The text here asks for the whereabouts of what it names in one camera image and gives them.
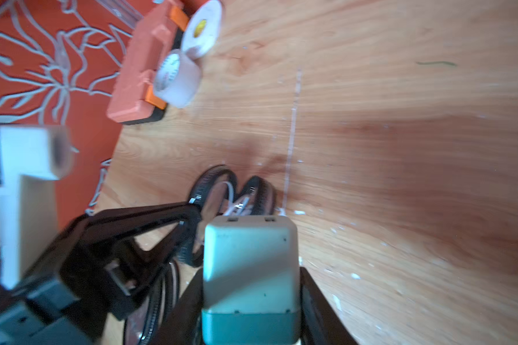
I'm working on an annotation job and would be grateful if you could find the white tape roll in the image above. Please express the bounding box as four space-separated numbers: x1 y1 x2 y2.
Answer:
181 0 224 60

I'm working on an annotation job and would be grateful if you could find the clear tape roll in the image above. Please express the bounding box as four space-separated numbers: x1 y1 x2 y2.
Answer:
153 49 201 109

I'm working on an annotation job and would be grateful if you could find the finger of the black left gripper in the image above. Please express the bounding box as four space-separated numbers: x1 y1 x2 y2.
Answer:
40 202 201 319

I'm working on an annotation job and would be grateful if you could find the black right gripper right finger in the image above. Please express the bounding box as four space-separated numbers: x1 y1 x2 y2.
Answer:
299 267 358 345

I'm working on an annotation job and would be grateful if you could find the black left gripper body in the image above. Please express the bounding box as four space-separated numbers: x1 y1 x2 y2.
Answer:
0 254 111 344

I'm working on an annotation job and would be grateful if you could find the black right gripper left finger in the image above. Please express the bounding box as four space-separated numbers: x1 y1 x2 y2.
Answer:
151 269 204 345

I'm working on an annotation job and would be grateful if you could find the orange plastic tool case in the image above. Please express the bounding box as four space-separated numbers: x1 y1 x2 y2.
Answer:
106 1 189 125

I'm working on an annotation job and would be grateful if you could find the teal wall charger plug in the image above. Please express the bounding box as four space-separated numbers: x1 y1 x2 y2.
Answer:
201 216 301 344

